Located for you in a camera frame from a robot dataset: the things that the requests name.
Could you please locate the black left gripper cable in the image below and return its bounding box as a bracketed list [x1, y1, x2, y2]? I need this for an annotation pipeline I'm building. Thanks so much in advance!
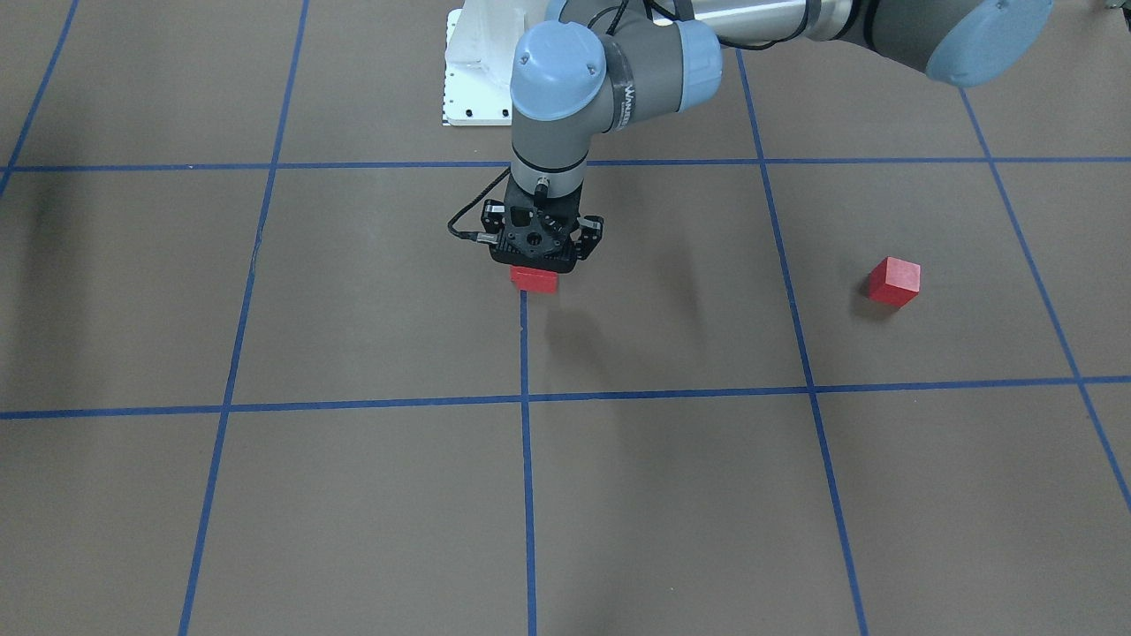
[446, 167, 513, 243]

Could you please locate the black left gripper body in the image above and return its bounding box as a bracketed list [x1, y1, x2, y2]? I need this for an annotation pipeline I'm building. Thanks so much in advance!
[504, 177, 582, 232]

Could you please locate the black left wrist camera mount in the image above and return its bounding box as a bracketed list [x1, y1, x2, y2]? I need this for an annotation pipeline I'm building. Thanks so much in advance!
[481, 199, 581, 274]

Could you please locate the white pedestal column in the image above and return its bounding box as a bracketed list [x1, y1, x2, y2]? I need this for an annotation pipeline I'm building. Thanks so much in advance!
[442, 1, 550, 126]

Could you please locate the red block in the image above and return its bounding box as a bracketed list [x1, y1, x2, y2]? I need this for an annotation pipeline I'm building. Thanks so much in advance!
[866, 257, 922, 307]
[509, 265, 560, 294]

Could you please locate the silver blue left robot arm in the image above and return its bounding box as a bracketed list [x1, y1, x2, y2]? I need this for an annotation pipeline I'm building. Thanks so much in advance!
[475, 1, 1053, 273]

